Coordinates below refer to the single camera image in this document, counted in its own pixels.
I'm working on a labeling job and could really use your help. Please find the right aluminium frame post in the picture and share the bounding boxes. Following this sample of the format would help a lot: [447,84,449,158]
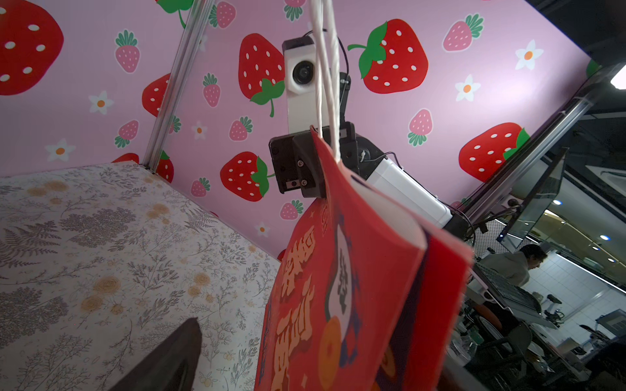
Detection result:
[463,62,625,223]

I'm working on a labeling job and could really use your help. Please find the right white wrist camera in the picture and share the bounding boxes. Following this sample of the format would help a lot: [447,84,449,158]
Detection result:
[282,34,334,135]

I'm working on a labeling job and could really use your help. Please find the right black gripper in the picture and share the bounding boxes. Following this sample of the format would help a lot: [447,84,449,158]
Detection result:
[269,122,357,198]

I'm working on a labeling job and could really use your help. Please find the red paper bag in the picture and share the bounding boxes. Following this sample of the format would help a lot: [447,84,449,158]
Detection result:
[255,1,481,390]

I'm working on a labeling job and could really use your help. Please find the aluminium frame post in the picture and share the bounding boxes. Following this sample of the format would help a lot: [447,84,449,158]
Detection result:
[463,62,625,223]
[142,0,215,174]

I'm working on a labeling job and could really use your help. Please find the dark computer monitor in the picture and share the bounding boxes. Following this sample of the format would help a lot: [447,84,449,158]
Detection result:
[497,147,569,253]

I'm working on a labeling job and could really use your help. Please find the person in grey shirt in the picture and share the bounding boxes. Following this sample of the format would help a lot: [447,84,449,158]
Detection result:
[479,244,548,287]

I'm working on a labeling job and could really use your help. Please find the left aluminium frame post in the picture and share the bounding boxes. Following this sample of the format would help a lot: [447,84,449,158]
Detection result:
[142,0,215,174]

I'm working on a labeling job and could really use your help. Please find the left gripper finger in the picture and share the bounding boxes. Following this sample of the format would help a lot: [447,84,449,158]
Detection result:
[110,318,202,391]

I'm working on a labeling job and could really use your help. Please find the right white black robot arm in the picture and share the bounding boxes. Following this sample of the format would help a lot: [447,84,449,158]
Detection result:
[269,122,474,239]

